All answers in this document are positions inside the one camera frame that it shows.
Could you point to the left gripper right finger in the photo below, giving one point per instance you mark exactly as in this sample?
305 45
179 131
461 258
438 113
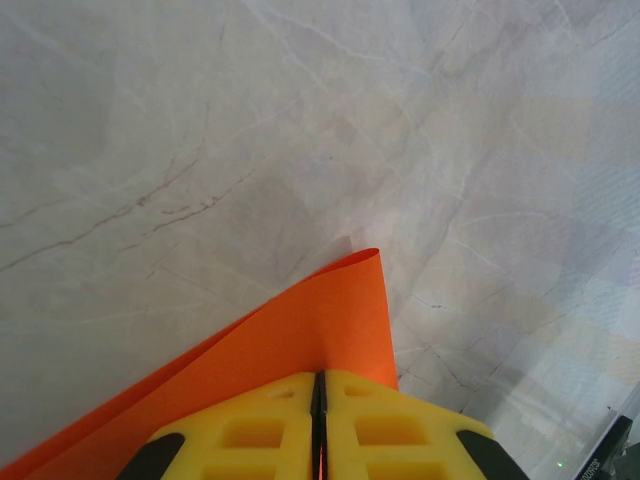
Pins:
400 435

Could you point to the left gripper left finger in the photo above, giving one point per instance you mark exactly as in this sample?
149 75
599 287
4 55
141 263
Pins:
250 435

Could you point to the orange paper sheet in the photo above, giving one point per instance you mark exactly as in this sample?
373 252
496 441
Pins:
300 330

